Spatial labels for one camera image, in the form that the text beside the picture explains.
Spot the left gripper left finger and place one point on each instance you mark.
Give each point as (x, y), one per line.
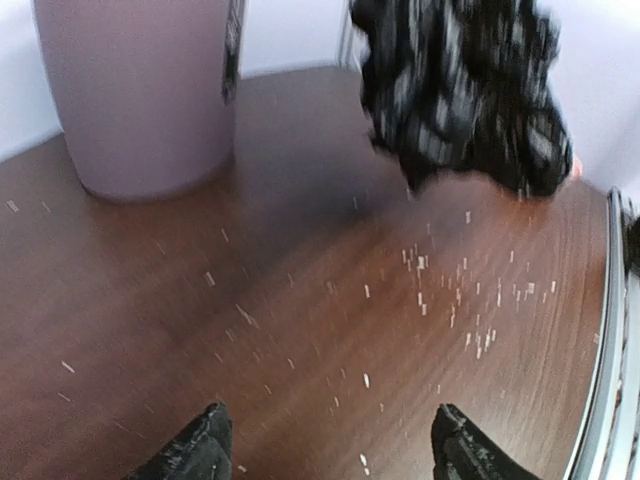
(202, 450)

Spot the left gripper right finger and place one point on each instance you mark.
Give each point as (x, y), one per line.
(461, 450)

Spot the black plastic trash bag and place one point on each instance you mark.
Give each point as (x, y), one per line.
(463, 86)

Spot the mauve plastic trash bin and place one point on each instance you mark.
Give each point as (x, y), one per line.
(144, 90)

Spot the aluminium front rail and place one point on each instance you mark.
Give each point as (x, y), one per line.
(607, 446)

